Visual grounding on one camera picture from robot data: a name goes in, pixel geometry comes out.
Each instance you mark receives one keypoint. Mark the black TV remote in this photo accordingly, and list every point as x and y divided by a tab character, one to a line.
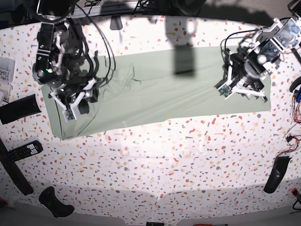
25	151

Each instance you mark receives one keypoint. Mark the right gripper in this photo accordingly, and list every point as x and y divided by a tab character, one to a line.
68	85

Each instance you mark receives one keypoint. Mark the black curved handle right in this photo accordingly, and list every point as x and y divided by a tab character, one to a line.
277	174

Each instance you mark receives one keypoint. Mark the black curved handle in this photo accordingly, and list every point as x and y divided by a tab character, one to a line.
50	201
277	174

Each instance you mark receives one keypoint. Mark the grey monitor stand base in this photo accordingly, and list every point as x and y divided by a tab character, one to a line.
116	23

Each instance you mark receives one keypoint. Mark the black cylinder speaker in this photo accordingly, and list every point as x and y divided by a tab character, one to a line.
18	109

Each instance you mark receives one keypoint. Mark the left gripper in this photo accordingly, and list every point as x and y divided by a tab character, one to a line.
247	73

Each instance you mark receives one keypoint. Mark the long black bar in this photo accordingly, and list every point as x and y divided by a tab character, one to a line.
14	172

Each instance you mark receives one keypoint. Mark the black curved handle left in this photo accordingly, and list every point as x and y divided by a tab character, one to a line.
50	201

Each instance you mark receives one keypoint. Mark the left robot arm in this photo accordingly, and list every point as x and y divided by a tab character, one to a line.
268	44

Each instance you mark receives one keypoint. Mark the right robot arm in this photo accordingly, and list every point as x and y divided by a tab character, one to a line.
62	60

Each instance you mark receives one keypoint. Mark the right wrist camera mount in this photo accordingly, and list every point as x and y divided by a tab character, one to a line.
71	110

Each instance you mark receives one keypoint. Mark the light green T-shirt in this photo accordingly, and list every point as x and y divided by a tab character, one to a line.
154	87

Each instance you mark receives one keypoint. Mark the red handled screwdriver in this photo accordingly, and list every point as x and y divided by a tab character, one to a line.
210	225

